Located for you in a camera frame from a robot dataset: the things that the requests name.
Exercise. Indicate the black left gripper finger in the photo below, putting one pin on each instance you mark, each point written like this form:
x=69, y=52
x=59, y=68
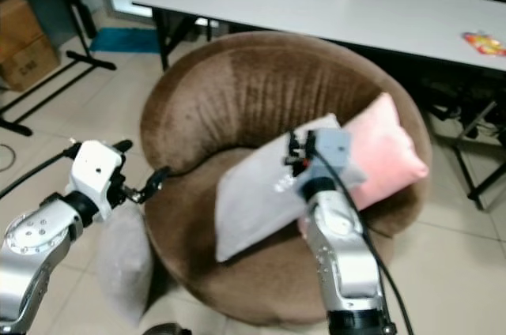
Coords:
x=122, y=146
x=154, y=179

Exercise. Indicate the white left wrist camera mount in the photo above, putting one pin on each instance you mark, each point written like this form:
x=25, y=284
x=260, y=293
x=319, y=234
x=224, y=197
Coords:
x=95, y=173

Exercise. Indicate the plain grey pillow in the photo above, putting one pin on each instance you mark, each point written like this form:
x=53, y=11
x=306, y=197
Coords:
x=126, y=260

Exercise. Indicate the long white table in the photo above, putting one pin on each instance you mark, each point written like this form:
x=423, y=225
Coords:
x=324, y=3

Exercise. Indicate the dark robot foot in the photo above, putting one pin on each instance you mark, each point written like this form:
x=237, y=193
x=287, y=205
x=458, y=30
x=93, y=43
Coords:
x=166, y=329

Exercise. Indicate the blue floor mat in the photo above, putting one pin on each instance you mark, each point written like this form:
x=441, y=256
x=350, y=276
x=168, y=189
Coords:
x=125, y=40

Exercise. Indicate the black folding table legs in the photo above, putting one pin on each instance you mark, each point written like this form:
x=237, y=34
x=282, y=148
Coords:
x=474, y=173

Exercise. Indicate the pink pillow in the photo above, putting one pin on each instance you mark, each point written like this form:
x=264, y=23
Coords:
x=391, y=157

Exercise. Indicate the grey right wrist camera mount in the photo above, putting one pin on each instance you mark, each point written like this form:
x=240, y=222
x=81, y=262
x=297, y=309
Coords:
x=330, y=153

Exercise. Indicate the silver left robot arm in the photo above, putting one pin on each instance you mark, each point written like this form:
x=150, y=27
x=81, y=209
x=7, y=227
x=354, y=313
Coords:
x=28, y=256

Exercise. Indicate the red yellow snack packet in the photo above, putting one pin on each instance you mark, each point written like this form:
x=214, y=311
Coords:
x=486, y=43

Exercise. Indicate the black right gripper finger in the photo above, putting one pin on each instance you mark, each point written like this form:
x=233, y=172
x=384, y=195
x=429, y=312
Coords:
x=292, y=149

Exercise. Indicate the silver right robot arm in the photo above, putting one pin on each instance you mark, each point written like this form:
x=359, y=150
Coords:
x=344, y=260

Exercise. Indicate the brown cardboard box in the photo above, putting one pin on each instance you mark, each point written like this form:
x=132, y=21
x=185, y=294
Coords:
x=25, y=47

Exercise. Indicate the round brown plush sofa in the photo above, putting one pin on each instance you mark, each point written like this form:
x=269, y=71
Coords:
x=245, y=90

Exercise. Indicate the black metal stand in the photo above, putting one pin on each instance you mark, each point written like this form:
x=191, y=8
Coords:
x=75, y=19

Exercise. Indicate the grey pillow with white print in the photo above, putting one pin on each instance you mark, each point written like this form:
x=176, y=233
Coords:
x=257, y=197

